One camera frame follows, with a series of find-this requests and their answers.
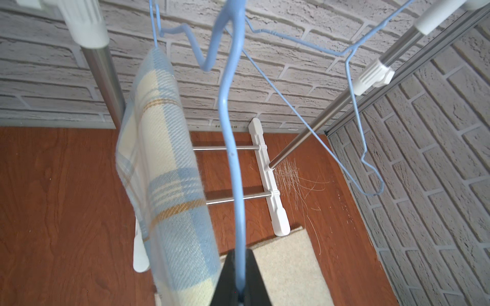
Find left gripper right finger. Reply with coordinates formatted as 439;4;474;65
244;249;272;306

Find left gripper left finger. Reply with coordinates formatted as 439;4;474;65
210;250;239;306

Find beige wool scarf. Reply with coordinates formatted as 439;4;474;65
154;225;336;306

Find plaid blue cream scarf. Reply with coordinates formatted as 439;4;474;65
116;48;221;305

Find blue wire hanger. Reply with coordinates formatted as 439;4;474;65
149;1;246;305
224;0;416;198

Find loose scarf fringe threads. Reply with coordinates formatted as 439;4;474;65
248;158;332;256

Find metal clothes rack white joints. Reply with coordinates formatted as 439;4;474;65
16;1;489;273

